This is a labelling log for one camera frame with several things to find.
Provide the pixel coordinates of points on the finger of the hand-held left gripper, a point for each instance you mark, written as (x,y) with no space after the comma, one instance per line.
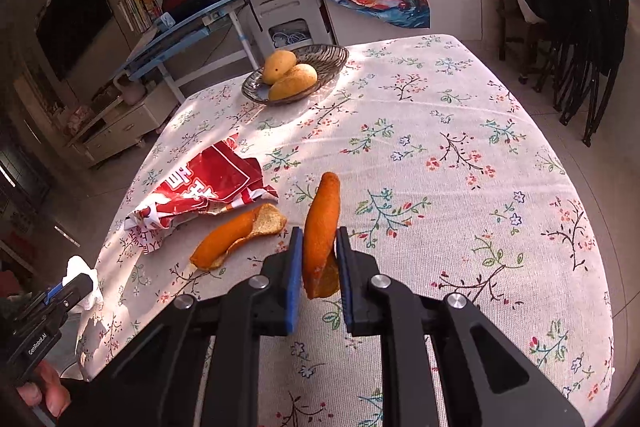
(75,289)

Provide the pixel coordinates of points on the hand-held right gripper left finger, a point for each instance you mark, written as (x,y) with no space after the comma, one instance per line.
(296,277)

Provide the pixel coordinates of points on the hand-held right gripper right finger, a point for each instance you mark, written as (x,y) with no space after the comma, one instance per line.
(345,277)

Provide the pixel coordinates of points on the white tissue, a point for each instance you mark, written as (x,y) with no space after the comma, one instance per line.
(80,268)

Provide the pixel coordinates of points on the long sausage-shaped orange peel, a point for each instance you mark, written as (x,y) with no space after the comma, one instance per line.
(320,227)

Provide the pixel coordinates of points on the person's left hand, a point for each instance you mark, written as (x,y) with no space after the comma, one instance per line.
(47,387)

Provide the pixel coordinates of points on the orange peel with pith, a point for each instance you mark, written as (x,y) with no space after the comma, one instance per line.
(235,237)

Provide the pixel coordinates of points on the person's dark clothing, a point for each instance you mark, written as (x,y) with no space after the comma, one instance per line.
(85,402)

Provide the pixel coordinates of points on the floral tablecloth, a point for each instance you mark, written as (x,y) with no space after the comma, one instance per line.
(425,207)

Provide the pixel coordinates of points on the red white crumpled wrapper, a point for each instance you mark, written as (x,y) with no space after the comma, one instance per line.
(210,187)

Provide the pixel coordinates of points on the cream television stand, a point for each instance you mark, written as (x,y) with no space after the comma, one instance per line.
(120,127)

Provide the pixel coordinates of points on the long yellow mango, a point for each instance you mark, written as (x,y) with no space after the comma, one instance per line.
(295,82)

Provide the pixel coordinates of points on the beige jug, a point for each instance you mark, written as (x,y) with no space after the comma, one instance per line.
(130,91)

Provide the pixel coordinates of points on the round yellow mango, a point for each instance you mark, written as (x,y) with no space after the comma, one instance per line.
(277,66)

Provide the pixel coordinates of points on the white floor appliance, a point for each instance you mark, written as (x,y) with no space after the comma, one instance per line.
(295,14)

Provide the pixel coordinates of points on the blue study desk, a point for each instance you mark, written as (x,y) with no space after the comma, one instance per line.
(185,32)

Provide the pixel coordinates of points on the black television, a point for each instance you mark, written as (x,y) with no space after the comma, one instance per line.
(75,17)

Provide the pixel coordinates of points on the row of books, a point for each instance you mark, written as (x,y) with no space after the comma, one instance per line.
(140,12)

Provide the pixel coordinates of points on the black folding chairs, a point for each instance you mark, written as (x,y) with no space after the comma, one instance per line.
(575,32)

